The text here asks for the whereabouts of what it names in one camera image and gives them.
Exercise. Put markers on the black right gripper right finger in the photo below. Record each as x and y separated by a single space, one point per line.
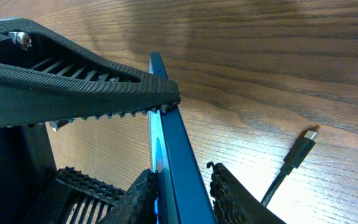
233 203

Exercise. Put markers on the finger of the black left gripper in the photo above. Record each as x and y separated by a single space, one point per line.
73 197
137 206

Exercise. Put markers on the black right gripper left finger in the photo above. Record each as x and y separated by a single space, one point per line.
47 77

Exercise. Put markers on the blue Galaxy smartphone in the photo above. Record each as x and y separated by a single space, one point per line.
182 196

